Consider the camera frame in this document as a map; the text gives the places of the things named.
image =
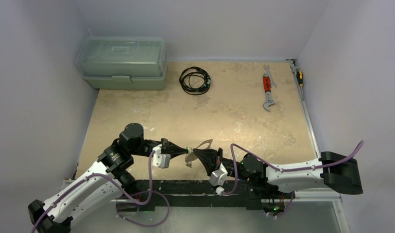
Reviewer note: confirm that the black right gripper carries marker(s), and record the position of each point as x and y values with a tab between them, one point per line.
219	158

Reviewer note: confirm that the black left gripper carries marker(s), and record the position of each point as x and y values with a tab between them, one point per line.
173	149

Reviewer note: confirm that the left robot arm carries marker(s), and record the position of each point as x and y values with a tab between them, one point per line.
108	174

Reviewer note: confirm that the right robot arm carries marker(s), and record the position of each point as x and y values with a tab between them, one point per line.
331	170

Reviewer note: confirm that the silver open-end wrench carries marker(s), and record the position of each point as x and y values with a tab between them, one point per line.
267	68

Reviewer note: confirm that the green plastic toolbox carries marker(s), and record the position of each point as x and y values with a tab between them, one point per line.
123	62

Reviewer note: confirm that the yellow black screwdriver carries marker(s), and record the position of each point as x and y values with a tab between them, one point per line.
299	77

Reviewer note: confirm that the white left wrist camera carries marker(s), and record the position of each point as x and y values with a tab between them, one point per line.
160	159

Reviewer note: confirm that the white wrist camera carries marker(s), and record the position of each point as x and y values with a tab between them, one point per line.
160	159
217	179

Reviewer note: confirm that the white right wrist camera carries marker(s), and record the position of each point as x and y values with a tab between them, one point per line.
217	179

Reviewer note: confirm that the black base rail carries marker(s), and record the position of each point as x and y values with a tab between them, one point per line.
193	193

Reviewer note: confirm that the red handled adjustable wrench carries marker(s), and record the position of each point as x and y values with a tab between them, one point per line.
267	84

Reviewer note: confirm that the aluminium side rail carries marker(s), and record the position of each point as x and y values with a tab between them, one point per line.
318	194

